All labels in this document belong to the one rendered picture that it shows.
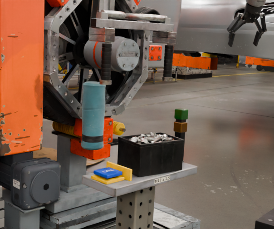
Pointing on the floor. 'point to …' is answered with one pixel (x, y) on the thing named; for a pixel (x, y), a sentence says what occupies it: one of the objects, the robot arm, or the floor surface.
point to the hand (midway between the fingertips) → (242, 43)
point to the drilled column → (135, 209)
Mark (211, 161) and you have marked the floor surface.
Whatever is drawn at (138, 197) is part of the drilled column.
